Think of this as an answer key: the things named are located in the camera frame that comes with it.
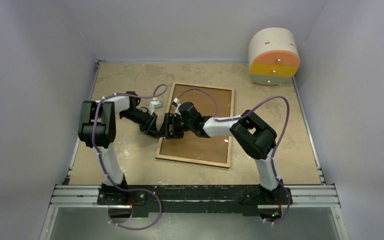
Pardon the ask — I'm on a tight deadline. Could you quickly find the black wooden picture frame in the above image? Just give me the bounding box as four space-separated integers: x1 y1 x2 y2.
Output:
155 82 235 168

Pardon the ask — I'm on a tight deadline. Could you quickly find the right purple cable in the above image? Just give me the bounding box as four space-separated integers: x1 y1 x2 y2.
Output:
174 88 293 226

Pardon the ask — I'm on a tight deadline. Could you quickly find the round cream drawer cabinet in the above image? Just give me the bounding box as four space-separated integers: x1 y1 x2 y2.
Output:
248 27 300 86

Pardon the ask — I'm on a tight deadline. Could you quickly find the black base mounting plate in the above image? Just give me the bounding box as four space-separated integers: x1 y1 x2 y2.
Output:
97 184 293 220

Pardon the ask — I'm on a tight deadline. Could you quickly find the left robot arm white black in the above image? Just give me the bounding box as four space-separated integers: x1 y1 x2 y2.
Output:
78 91 158 205

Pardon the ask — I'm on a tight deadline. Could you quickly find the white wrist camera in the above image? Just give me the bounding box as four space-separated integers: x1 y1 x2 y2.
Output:
171 97 181 115
148 97 164 116

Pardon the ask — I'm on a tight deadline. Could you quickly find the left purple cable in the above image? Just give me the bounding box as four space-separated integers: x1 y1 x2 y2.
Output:
91 83 169 231

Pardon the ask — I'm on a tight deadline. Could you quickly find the aluminium rail frame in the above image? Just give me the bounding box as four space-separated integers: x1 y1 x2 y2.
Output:
39 185 349 240

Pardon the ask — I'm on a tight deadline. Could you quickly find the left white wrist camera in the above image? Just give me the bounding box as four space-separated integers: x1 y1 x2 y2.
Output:
148 97 164 116

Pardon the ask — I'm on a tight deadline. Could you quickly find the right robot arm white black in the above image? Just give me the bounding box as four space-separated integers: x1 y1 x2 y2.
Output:
158 102 281 204

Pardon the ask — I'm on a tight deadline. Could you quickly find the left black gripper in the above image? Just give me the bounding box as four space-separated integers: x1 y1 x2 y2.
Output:
120 109 159 138

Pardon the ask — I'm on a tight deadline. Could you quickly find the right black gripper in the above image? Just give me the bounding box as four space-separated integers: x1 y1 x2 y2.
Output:
157 113 194 140

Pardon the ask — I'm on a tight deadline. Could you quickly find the brown backing board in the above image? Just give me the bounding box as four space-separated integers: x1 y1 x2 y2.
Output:
155 82 235 168

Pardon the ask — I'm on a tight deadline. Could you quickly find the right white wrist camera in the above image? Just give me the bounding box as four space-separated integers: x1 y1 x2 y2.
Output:
171 97 181 115

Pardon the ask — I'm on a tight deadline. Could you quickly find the purple cable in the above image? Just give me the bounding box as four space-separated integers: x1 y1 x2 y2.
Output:
174 88 293 226
91 83 169 231

